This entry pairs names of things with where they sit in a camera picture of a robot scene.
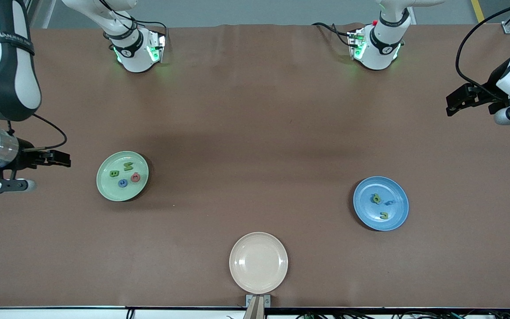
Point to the green foam letter B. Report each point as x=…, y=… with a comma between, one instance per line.
x=113, y=173

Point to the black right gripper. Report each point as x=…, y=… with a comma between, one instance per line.
x=25, y=158

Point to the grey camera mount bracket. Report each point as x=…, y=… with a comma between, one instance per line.
x=258, y=302

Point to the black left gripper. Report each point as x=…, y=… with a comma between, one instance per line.
x=488, y=93

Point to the green foam letter p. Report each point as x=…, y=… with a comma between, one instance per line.
x=378, y=196

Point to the green plate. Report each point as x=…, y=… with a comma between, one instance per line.
x=109, y=190

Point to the green foam letter N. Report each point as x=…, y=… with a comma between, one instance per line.
x=128, y=166

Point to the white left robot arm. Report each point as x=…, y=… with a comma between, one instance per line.
x=381, y=48

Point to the blue plate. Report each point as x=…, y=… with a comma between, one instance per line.
x=370, y=219

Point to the beige plate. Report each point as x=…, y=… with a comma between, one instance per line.
x=258, y=263

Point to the pink foam letter Q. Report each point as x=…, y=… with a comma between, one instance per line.
x=133, y=178

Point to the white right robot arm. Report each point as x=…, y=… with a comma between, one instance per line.
x=11, y=79

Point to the blue foam letter G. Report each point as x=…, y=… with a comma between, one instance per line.
x=120, y=183

